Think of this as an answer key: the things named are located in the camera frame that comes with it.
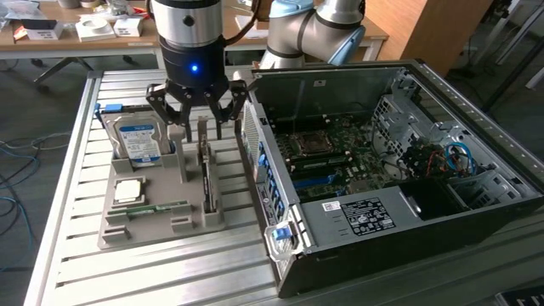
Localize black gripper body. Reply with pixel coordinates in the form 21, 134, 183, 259
157, 35, 233, 98

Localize green graphics card metal bracket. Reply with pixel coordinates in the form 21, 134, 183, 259
196, 115, 221, 215

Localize hard disk blue label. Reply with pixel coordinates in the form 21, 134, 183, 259
93, 101, 176, 169

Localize white paper sheets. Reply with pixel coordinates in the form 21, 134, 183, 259
235, 14, 269, 40

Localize small white labelled box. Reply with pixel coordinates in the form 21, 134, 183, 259
112, 17, 144, 38

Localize metal CPU socket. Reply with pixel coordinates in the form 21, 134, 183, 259
295, 129, 329, 151

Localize small cardboard box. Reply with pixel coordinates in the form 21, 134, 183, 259
249, 0, 273, 23

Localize white box with tape roll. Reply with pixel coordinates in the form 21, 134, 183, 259
75, 16, 117, 43

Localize grey parts rack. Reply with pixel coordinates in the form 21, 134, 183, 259
97, 122, 227, 252

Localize wooden desk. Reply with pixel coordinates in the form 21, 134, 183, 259
0, 0, 391, 69

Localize dark green RAM stick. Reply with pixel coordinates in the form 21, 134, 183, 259
291, 154, 345, 169

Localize silver CPU chip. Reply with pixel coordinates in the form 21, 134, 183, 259
112, 179, 149, 205

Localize blue expansion slot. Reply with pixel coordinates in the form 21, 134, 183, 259
295, 173, 337, 191

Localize light green RAM stick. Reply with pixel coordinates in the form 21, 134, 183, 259
105, 200, 189, 217

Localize green motherboard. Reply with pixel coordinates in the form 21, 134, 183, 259
271, 119, 403, 205

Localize black and white box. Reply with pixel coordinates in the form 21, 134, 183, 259
20, 18, 64, 41

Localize grey metal disk bay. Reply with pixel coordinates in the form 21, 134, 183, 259
372, 92, 432, 156

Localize blue case release latch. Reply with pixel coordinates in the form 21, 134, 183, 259
273, 224, 295, 242

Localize grey power supply unit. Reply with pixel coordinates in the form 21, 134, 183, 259
296, 186, 423, 253

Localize wooden cabinet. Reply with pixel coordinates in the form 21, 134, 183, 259
364, 0, 496, 77

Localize black open PC case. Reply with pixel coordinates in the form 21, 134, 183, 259
232, 58, 544, 300

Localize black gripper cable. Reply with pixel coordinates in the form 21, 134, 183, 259
223, 9, 259, 46

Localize white floor cable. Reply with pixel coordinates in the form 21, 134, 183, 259
0, 131, 72, 151

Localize red orange wire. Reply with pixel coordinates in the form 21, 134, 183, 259
428, 150, 448, 175

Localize blue floor cable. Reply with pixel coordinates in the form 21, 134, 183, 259
0, 140, 41, 273

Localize blue wire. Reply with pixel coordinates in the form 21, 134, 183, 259
443, 142, 477, 177

